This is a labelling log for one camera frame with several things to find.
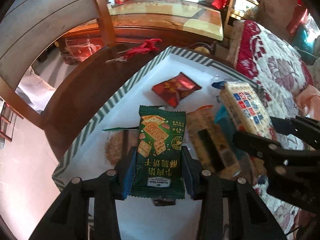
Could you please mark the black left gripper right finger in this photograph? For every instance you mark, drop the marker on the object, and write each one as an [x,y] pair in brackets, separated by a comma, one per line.
[230,209]

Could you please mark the wooden chair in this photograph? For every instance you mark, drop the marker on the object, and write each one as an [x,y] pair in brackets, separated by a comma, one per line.
[28,27]

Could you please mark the peach pink cloth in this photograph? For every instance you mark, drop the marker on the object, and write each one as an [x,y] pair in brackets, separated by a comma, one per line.
[308,102]

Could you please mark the dark snack bar packet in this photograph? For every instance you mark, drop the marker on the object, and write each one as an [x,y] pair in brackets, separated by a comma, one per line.
[210,144]

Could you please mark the dark green cracker packet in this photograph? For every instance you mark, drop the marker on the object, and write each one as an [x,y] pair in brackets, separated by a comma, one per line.
[158,162]

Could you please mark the soda cracker pack blue ends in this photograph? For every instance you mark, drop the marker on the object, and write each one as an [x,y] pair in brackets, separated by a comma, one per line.
[245,108]

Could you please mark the teal cushion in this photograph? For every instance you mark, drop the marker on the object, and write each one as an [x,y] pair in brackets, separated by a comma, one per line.
[303,43]

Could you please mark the light blue snack packet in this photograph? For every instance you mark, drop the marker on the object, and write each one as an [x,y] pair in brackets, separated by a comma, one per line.
[224,120]

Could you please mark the brass round knob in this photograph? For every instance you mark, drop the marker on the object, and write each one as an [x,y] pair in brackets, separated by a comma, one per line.
[203,50]

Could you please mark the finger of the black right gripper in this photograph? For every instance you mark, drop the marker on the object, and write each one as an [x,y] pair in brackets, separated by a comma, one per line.
[265,149]
[304,128]

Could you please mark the red ribbon keys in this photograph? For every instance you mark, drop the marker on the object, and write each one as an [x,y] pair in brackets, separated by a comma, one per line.
[145,48]

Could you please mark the wooden coffee table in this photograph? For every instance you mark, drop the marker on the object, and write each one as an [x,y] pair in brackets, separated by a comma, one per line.
[174,22]

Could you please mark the red foil snack packet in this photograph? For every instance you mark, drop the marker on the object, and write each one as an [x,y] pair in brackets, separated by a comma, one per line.
[172,91]

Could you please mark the red white floral fleece blanket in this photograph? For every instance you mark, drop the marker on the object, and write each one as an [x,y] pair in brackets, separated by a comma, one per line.
[271,62]

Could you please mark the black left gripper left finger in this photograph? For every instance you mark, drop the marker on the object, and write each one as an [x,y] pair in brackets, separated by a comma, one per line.
[67,218]

